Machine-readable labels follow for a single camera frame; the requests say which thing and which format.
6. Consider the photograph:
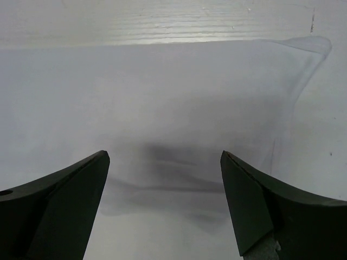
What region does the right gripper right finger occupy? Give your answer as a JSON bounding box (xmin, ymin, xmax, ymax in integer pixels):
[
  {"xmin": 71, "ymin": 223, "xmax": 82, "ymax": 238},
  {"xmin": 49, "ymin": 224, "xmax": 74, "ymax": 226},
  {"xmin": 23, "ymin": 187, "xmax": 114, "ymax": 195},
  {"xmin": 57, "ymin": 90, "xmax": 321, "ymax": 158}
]
[{"xmin": 220, "ymin": 151, "xmax": 346, "ymax": 259}]

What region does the white t shirt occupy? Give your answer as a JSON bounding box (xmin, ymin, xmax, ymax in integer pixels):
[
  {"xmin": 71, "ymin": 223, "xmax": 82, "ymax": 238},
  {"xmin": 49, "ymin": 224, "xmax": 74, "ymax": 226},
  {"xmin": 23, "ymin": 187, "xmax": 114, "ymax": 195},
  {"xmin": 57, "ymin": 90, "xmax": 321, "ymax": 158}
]
[{"xmin": 1, "ymin": 36, "xmax": 332, "ymax": 259}]

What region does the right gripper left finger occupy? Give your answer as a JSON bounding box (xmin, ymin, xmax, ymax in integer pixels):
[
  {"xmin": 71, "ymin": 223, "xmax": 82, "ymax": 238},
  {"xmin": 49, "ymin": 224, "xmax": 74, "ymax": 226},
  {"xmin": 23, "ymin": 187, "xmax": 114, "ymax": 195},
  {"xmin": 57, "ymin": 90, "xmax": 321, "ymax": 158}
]
[{"xmin": 1, "ymin": 151, "xmax": 110, "ymax": 260}]

